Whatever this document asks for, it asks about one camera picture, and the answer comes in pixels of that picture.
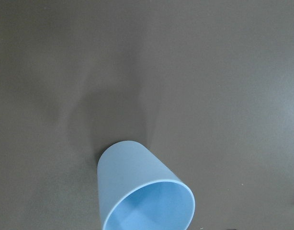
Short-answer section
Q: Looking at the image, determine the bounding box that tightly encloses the light blue plastic cup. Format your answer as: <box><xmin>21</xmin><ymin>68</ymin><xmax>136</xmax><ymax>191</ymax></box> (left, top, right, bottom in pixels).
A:
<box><xmin>97</xmin><ymin>141</ymin><xmax>195</xmax><ymax>230</ymax></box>

